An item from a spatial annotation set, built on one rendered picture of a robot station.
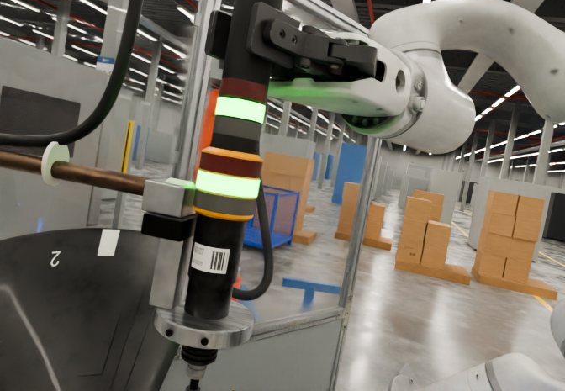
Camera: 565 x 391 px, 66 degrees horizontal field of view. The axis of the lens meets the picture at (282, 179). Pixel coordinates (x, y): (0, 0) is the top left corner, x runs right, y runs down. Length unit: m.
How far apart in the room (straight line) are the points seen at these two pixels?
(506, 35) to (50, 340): 0.53
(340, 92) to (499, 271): 8.20
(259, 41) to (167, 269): 0.16
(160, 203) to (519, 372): 0.72
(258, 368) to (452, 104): 1.23
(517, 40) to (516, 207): 7.96
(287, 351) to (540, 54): 1.33
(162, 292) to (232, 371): 1.17
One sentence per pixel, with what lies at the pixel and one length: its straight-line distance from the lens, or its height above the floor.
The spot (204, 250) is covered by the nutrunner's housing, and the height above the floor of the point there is 1.48.
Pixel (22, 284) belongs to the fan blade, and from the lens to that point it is 0.50.
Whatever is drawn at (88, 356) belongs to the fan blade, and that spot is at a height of 1.35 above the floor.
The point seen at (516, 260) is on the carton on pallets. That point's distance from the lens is 8.51.
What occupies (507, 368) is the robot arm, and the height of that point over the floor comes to 1.26.
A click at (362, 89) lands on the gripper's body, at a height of 1.61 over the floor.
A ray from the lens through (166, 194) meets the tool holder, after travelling 0.31.
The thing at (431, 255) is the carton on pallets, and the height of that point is 0.34.
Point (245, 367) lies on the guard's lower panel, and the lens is 1.51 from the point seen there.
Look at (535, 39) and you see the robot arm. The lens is 0.52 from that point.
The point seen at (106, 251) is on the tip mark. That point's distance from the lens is 0.49.
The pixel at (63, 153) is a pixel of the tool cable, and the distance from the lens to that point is 0.37.
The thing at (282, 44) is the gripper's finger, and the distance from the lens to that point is 0.29.
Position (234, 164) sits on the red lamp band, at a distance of 0.29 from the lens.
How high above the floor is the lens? 1.55
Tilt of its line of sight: 3 degrees down
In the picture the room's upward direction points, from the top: 10 degrees clockwise
